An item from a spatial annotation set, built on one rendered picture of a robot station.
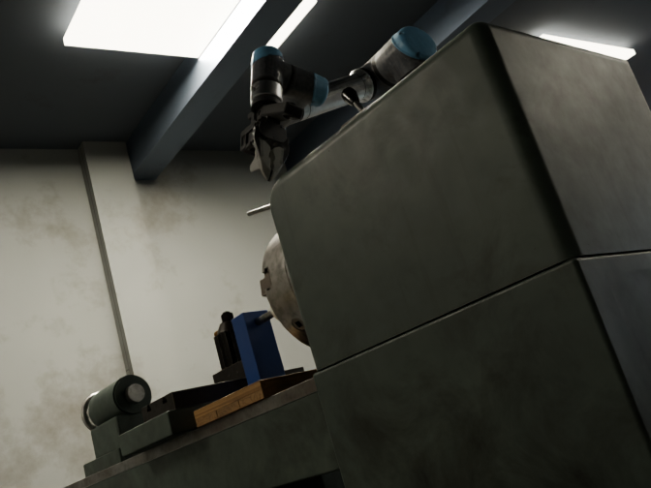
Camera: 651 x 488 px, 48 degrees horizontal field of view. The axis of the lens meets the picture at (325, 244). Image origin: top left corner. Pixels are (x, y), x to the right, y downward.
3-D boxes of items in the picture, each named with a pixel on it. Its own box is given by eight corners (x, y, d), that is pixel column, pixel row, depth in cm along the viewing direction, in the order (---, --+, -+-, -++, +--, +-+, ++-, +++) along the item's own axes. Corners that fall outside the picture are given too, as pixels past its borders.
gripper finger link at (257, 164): (257, 190, 162) (257, 155, 166) (271, 177, 158) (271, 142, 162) (244, 185, 160) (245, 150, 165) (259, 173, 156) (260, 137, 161)
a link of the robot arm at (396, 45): (489, 210, 208) (391, 48, 214) (527, 187, 197) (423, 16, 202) (464, 224, 201) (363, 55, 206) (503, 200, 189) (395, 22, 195)
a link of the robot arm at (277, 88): (289, 87, 171) (259, 74, 167) (289, 104, 169) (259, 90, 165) (271, 105, 176) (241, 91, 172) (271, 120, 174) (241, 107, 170)
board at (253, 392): (381, 372, 183) (376, 356, 184) (263, 398, 159) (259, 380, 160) (309, 401, 204) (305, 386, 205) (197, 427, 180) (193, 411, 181)
